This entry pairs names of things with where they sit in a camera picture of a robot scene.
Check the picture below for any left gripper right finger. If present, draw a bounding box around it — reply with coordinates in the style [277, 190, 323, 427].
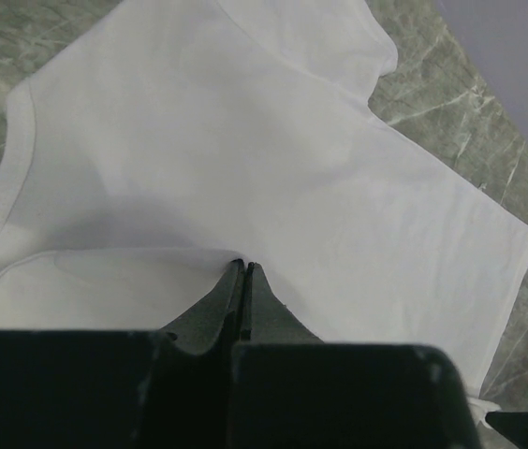
[233, 264, 480, 448]

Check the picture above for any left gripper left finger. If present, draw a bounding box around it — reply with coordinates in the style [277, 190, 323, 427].
[0, 260, 244, 448]

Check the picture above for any white t-shirt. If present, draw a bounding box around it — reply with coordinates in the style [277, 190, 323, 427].
[0, 1, 528, 421]

